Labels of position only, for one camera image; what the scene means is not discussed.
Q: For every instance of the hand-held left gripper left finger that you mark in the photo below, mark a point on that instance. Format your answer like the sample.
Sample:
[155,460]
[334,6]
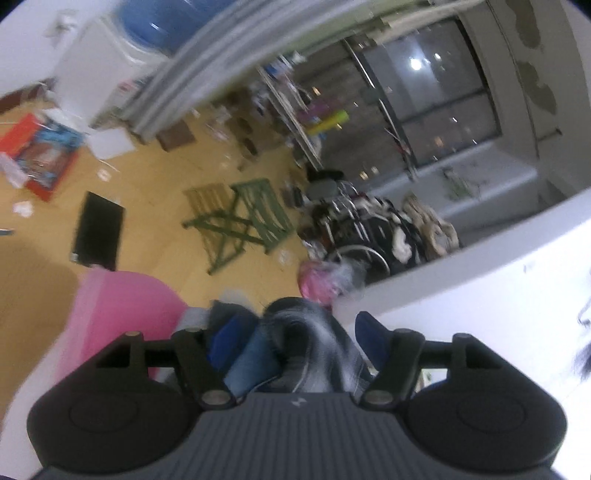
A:
[231,339]

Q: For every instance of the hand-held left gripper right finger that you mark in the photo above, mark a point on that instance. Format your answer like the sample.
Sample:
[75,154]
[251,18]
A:
[371,339]

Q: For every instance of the blue denim garment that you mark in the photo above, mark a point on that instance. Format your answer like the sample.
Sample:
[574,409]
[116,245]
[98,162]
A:
[251,364]

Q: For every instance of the black white plaid shirt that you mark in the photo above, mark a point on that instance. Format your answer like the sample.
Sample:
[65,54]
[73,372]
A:
[314,341]

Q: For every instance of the grey folded garment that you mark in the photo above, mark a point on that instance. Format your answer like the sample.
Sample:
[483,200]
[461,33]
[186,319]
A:
[217,311]

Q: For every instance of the pink plastic bag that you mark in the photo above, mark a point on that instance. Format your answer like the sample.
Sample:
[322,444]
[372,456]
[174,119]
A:
[318,281]

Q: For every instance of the cluttered pile by window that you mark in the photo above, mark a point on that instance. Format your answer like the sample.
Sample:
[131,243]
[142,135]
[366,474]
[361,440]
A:
[383,230]

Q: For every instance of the green folding stool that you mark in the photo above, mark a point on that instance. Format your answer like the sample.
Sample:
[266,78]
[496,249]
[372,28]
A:
[263,212]

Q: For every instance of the olive folding stool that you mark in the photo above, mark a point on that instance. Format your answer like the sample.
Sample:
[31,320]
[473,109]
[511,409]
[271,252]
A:
[207,198]

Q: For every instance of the black flat panel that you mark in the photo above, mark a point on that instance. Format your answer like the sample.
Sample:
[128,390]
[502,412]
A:
[98,230]

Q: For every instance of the brown cardboard box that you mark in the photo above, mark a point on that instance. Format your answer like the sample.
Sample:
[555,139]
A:
[175,136]

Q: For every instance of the metal shelf rack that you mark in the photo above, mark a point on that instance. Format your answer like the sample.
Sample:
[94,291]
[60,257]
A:
[295,110]

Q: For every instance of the white crumpled paper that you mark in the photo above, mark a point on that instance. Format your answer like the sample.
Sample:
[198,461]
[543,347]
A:
[23,207]

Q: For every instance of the dark framed window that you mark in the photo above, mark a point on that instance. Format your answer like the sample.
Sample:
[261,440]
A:
[429,92]

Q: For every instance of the red cardboard box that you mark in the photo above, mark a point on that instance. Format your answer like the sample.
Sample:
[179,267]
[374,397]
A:
[44,152]

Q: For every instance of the grey curtain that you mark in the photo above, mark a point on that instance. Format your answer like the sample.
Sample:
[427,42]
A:
[207,60]

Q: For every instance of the white water dispenser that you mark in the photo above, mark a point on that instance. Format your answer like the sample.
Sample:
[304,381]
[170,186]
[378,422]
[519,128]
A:
[101,69]

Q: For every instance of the blue water bottle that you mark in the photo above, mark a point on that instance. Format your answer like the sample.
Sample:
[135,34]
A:
[171,18]

